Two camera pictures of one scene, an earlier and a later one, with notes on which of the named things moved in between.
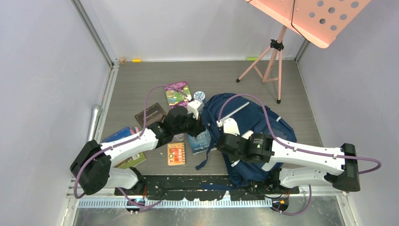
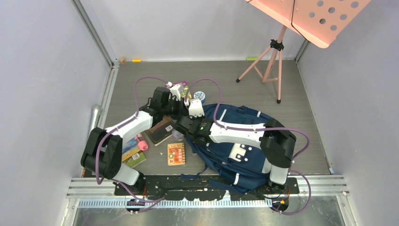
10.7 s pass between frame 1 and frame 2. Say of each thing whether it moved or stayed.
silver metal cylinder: stayed
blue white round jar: stayed
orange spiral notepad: stayed
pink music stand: stayed
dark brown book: moved
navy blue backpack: moved
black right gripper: moved
